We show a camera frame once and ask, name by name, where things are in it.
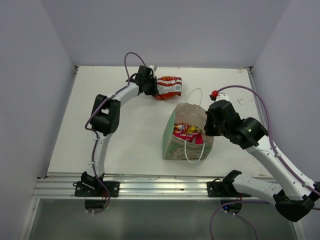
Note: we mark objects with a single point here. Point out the red orange snack bag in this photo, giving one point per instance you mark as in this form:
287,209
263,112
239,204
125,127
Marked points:
168,87

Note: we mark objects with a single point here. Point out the green printed paper bag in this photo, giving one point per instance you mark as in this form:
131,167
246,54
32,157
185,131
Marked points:
176,149

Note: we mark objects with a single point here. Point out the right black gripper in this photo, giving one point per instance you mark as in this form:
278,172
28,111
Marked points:
208,130

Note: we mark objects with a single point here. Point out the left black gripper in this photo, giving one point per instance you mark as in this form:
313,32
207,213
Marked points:
153,91

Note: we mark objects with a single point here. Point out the orange Fox's candy bag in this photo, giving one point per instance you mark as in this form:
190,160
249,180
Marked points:
183,128

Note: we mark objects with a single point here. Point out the aluminium rail frame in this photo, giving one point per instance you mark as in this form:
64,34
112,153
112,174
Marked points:
133,187

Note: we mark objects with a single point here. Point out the pink Real crisps bag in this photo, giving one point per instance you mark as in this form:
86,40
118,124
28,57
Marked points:
194,138

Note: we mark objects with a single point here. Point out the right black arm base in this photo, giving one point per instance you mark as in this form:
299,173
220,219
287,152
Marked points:
220,188

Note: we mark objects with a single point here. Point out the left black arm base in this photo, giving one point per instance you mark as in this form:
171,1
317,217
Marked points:
82,190

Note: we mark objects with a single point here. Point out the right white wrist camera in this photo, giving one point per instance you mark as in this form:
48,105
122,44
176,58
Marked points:
222,96

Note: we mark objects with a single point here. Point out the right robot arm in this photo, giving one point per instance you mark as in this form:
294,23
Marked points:
293,194

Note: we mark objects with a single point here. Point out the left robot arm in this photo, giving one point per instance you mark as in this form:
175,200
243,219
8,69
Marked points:
105,118

